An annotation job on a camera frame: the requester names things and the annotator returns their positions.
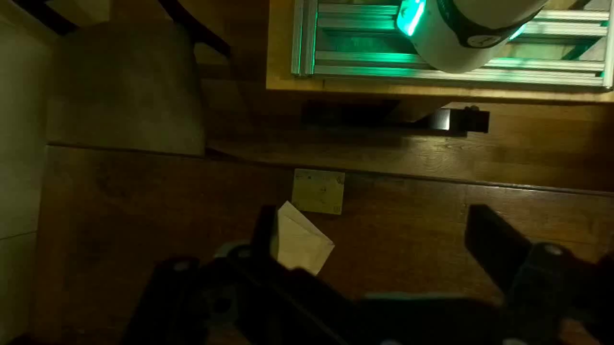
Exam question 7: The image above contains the black camera on stand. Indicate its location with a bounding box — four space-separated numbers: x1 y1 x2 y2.
301 101 491 136

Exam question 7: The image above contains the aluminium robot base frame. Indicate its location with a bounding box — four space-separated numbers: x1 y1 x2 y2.
292 0 612 92

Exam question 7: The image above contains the white folded paper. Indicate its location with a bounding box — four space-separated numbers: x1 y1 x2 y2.
272 201 336 274

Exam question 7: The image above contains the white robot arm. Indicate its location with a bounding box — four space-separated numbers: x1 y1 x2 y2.
292 0 547 82

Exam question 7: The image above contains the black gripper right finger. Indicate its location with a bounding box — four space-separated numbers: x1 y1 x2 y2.
464 205 531 291

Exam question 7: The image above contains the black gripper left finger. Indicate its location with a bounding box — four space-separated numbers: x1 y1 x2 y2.
251 205 278 258

